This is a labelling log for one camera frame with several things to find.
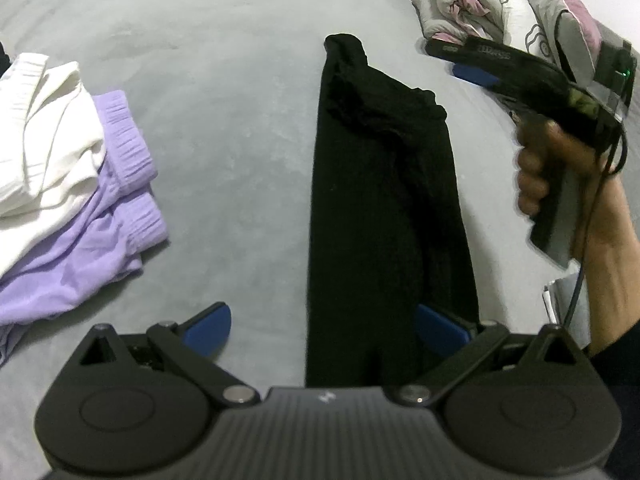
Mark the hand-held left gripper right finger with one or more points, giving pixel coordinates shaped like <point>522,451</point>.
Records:
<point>440,330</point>

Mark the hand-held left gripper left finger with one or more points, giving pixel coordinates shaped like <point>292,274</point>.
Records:
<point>207,327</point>

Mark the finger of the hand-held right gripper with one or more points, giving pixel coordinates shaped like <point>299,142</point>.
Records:
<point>475,72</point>
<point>480,51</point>

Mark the black sweater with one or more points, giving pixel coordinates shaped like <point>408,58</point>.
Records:
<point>380,210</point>

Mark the person's right forearm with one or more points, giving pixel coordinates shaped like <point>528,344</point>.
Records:
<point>615,305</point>

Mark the person's right hand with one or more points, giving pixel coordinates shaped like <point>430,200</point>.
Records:
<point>535,170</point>

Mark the pink grey pillow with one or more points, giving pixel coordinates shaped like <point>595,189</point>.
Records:
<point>565,10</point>

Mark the white folded garment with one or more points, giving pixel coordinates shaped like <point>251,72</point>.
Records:
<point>554,305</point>

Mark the purple garment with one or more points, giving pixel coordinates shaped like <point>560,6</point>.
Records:
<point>100,250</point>

